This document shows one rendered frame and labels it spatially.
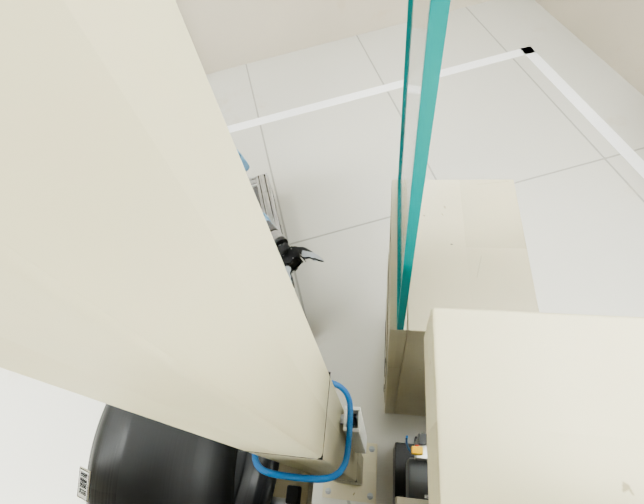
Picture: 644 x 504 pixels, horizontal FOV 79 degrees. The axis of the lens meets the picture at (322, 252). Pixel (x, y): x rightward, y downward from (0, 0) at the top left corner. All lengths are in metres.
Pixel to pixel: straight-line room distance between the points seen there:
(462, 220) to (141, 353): 1.21
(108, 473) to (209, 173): 0.85
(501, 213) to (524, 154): 2.10
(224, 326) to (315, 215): 2.73
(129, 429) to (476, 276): 0.95
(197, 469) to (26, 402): 2.36
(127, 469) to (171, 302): 0.81
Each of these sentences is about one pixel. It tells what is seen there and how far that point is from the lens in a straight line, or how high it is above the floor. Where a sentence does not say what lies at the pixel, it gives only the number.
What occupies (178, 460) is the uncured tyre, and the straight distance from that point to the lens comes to 0.92.
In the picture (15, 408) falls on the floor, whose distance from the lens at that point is 3.23.
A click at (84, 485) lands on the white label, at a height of 1.45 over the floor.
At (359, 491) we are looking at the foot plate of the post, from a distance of 2.31.
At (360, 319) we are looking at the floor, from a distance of 2.50.
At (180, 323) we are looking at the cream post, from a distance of 0.18.
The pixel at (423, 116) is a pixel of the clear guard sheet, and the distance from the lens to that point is 0.51.
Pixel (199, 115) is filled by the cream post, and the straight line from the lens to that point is 0.20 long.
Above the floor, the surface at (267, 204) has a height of 0.23.
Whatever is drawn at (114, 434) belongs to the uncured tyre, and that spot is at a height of 1.49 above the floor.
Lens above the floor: 2.31
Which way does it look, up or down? 57 degrees down
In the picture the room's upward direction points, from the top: 13 degrees counter-clockwise
